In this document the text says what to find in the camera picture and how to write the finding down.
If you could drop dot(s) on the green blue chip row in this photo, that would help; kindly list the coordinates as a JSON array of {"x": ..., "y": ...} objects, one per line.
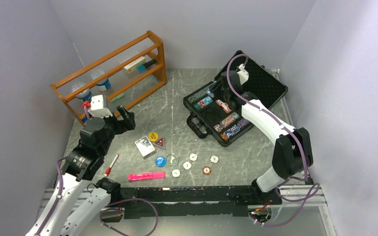
[{"x": 198, "y": 95}]

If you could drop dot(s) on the red brown poker chip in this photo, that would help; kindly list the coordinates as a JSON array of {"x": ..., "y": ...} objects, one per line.
[{"x": 206, "y": 170}]

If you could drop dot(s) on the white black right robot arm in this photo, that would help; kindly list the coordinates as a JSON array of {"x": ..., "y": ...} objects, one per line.
[{"x": 292, "y": 151}]

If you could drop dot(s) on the red blue chip row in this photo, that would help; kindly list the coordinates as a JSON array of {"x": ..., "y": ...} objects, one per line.
[{"x": 203, "y": 102}]

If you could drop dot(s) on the triangular all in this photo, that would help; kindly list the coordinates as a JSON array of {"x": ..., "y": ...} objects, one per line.
[{"x": 160, "y": 143}]

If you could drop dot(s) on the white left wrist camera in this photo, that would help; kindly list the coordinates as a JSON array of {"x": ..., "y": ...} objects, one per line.
[{"x": 97, "y": 107}]

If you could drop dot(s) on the blue jar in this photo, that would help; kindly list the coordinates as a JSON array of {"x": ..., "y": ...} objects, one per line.
[
  {"x": 85, "y": 95},
  {"x": 103, "y": 85}
]

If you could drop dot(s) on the orange wooden shelf rack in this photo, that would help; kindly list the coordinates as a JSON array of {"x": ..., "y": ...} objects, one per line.
[{"x": 148, "y": 45}]

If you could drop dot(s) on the white poker chip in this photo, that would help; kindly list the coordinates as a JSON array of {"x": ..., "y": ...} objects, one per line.
[
  {"x": 193, "y": 157},
  {"x": 214, "y": 159},
  {"x": 187, "y": 165},
  {"x": 176, "y": 173}
]

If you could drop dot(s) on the blue card deck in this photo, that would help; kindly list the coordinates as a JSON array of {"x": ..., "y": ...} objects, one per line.
[{"x": 145, "y": 146}]

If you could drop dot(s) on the clear dealer button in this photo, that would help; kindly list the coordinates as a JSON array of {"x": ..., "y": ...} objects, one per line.
[{"x": 172, "y": 159}]

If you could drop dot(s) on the pink highlighter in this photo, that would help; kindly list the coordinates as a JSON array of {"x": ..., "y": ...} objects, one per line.
[{"x": 146, "y": 176}]

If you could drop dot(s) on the black blue marker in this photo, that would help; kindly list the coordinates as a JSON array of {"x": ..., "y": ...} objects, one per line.
[{"x": 146, "y": 65}]

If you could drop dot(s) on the black base frame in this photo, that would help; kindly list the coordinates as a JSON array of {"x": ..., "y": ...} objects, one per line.
[{"x": 138, "y": 202}]

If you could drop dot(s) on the black poker case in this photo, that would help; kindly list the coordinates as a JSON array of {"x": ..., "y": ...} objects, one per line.
[{"x": 216, "y": 107}]

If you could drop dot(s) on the blue purple chip row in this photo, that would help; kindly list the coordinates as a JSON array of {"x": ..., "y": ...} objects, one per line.
[{"x": 233, "y": 130}]

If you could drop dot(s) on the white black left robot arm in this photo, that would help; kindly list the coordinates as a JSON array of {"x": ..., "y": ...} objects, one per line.
[{"x": 75, "y": 173}]

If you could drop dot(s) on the light blue chip stack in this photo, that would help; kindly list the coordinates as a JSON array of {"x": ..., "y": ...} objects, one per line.
[{"x": 210, "y": 94}]

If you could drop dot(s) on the white green box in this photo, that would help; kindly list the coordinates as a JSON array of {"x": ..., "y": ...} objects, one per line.
[{"x": 129, "y": 68}]

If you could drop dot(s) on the brown green chip row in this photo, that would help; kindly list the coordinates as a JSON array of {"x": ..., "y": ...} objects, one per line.
[{"x": 219, "y": 127}]

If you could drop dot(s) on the red white marker pen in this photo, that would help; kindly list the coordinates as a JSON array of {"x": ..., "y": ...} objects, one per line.
[{"x": 109, "y": 169}]

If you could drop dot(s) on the yellow big blind button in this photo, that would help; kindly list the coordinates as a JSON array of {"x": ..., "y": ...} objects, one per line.
[{"x": 153, "y": 136}]

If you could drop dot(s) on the blue round button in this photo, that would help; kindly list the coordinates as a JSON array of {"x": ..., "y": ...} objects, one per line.
[{"x": 160, "y": 161}]

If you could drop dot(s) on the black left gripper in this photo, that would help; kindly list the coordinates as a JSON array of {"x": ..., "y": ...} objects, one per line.
[{"x": 123, "y": 125}]

